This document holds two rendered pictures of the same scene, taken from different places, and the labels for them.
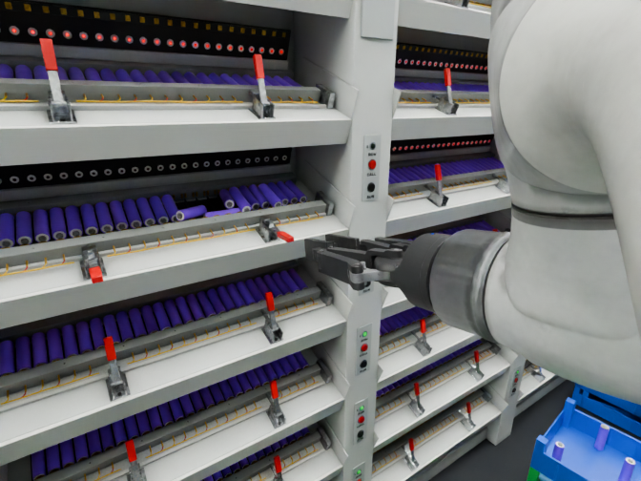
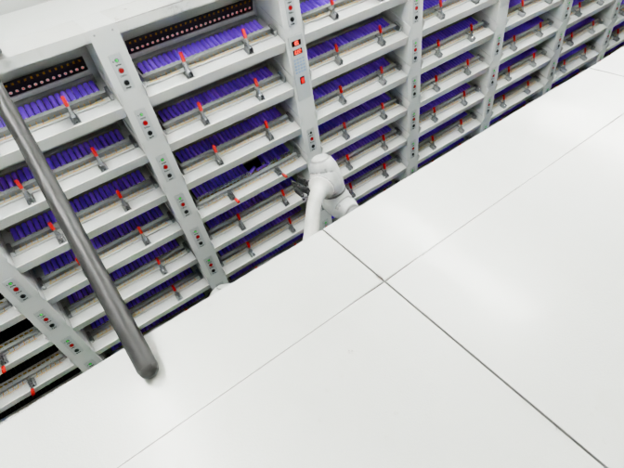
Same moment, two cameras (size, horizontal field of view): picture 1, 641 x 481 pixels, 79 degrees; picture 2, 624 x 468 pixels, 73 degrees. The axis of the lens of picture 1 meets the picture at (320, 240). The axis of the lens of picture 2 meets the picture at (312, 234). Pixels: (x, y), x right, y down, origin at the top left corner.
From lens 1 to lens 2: 150 cm
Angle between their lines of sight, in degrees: 25
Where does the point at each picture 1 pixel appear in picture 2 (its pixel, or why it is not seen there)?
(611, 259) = (329, 202)
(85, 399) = (235, 231)
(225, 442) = (276, 240)
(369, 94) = (305, 117)
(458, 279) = not seen: hidden behind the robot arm
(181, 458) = (263, 246)
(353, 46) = (296, 105)
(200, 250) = (258, 184)
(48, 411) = (227, 236)
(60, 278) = (225, 201)
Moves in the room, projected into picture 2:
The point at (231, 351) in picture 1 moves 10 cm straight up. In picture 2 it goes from (273, 211) to (268, 196)
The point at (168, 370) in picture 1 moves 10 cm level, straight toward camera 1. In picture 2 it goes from (254, 220) to (262, 231)
